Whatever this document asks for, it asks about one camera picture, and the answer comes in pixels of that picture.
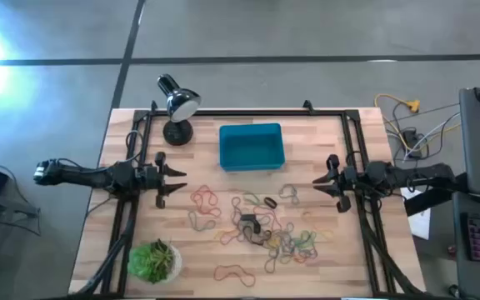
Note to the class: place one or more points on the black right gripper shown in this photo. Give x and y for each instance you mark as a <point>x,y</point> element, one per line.
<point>350,177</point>

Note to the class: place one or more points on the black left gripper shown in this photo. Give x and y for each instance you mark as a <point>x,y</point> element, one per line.
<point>150,179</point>

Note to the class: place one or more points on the grey rubber band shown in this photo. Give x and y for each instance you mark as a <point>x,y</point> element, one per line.
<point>282,188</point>

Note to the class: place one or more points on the blue rubber band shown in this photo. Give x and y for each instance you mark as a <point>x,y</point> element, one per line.
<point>316,246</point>

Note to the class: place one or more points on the small black rubber band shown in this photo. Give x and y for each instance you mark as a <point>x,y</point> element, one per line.
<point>266,200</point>

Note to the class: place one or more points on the brown rubber band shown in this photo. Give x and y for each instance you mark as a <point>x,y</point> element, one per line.
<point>235,199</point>

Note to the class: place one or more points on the yellow rubber band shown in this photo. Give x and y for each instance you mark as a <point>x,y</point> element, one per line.
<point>223,233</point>
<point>274,241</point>
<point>286,259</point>

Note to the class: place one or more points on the green rubber band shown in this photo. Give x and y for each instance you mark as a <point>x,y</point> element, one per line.
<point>252,196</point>

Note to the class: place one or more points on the thin black rubber band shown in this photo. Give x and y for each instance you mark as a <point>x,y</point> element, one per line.
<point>261,243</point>

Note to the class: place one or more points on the long red rubber band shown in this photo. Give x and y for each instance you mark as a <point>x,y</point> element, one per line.
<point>233,266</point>

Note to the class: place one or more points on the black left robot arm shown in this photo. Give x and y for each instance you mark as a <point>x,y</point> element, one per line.
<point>86,177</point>

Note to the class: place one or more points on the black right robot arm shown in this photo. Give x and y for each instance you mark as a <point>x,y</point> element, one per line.
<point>411,175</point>

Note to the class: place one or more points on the blue plastic bin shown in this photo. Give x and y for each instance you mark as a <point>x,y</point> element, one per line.
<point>251,146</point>

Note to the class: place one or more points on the dark purple rubber band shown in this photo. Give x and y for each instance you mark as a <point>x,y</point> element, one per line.
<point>270,270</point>

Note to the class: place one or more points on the black desk lamp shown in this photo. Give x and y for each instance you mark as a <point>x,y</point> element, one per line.
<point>179,104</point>

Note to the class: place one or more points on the potted green plant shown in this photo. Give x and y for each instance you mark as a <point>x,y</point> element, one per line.
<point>152,260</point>

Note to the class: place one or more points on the black power strip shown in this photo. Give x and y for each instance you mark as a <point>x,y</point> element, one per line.
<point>411,139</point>

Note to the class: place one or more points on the white paper sheet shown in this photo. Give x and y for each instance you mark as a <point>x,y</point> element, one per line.
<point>421,221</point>

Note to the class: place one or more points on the black desk bar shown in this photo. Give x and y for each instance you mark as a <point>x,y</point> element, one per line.
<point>431,199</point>

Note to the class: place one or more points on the small red object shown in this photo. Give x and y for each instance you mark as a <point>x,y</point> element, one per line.
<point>451,250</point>

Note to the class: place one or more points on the black floor stand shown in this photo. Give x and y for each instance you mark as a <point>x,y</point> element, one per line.
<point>11,206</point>

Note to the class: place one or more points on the dark side desk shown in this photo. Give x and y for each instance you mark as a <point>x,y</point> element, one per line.
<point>473,279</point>

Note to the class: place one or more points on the black frame clamp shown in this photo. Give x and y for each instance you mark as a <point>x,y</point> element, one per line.
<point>153,106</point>
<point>308,106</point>

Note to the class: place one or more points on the black aluminium table frame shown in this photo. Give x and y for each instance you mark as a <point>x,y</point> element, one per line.
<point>265,112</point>

